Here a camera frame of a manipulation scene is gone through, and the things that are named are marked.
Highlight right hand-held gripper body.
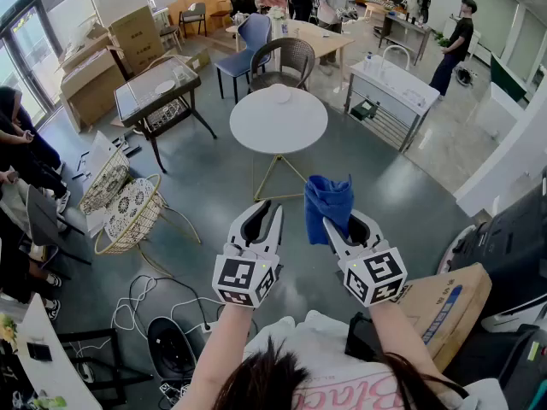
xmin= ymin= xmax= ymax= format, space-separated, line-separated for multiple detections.
xmin=336 ymin=239 xmax=409 ymax=308

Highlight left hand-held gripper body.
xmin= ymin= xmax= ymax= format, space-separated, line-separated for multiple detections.
xmin=212 ymin=241 xmax=282 ymax=309

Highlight blue cloth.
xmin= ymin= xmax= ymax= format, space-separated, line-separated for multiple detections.
xmin=303 ymin=174 xmax=355 ymax=246

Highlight white plate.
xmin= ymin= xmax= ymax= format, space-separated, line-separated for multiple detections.
xmin=268 ymin=84 xmax=292 ymax=104

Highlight person's right forearm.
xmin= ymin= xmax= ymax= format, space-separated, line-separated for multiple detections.
xmin=368 ymin=299 xmax=456 ymax=392

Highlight person's left forearm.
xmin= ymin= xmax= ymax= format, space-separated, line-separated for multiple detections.
xmin=170 ymin=301 xmax=257 ymax=410

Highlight black pouch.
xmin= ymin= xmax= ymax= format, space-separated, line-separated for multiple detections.
xmin=344 ymin=312 xmax=384 ymax=362

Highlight cardboard box blue label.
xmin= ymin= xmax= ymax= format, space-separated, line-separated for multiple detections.
xmin=395 ymin=262 xmax=492 ymax=371

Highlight white shirt pink print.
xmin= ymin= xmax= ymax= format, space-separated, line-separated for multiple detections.
xmin=243 ymin=309 xmax=509 ymax=410

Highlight black round device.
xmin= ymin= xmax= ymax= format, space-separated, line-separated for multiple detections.
xmin=147 ymin=316 xmax=206 ymax=382

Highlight round white table gold legs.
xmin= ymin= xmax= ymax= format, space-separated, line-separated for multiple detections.
xmin=229 ymin=83 xmax=329 ymax=203

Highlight green box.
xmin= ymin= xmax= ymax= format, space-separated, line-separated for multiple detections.
xmin=350 ymin=100 xmax=379 ymax=122

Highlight black machine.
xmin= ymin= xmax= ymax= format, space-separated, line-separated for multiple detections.
xmin=438 ymin=177 xmax=547 ymax=332

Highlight white counter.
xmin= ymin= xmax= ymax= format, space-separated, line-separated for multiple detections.
xmin=452 ymin=83 xmax=547 ymax=217

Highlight white flat panel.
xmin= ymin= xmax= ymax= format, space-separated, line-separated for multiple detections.
xmin=80 ymin=130 xmax=125 ymax=238

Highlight square glass top table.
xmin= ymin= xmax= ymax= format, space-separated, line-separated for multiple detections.
xmin=114 ymin=55 xmax=218 ymax=174

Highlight white low cabinet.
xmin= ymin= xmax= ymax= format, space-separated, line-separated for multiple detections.
xmin=468 ymin=81 xmax=526 ymax=144

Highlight long flat cardboard box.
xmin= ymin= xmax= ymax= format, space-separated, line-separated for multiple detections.
xmin=168 ymin=48 xmax=211 ymax=74

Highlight brown wicker chair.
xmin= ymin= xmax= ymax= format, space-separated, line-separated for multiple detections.
xmin=249 ymin=37 xmax=316 ymax=93

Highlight white arched faucet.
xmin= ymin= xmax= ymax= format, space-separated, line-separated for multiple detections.
xmin=381 ymin=44 xmax=411 ymax=72

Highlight dark folding chair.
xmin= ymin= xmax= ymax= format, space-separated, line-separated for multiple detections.
xmin=26 ymin=184 xmax=93 ymax=279

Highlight light wooden dining table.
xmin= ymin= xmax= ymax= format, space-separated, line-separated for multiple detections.
xmin=226 ymin=18 xmax=356 ymax=93

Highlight large open cardboard box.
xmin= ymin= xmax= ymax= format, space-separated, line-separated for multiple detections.
xmin=59 ymin=49 xmax=127 ymax=134

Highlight blue upholstered chair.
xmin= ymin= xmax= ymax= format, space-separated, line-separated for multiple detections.
xmin=214 ymin=13 xmax=274 ymax=104

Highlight dark green board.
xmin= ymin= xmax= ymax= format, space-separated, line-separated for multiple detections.
xmin=489 ymin=53 xmax=529 ymax=102

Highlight white chair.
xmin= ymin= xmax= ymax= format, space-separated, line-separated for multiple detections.
xmin=153 ymin=9 xmax=185 ymax=53

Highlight tall cardboard box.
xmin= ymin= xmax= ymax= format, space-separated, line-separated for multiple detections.
xmin=109 ymin=5 xmax=166 ymax=76

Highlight gray metal desk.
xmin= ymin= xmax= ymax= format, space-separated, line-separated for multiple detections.
xmin=378 ymin=10 xmax=432 ymax=66

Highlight white side table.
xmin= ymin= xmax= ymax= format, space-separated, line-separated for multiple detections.
xmin=15 ymin=292 xmax=103 ymax=410

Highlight white flower vase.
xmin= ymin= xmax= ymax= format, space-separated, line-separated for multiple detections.
xmin=267 ymin=5 xmax=290 ymax=40

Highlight gray chair dark legs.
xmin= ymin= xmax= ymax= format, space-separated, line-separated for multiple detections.
xmin=178 ymin=2 xmax=209 ymax=38

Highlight yellow flowers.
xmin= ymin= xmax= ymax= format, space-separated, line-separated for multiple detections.
xmin=0 ymin=313 xmax=18 ymax=349

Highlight gold wire chair floral cushion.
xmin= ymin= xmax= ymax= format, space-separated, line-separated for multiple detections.
xmin=93 ymin=173 xmax=202 ymax=279

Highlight white cables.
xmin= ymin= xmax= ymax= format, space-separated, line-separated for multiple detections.
xmin=111 ymin=274 xmax=223 ymax=337

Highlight gold wire basket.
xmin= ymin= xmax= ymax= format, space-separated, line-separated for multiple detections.
xmin=78 ymin=141 xmax=132 ymax=216

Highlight black frame stool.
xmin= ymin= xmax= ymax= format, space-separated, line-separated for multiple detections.
xmin=57 ymin=327 xmax=153 ymax=407

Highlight glass door black frame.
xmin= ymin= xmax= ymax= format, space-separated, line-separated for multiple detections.
xmin=0 ymin=0 xmax=99 ymax=123

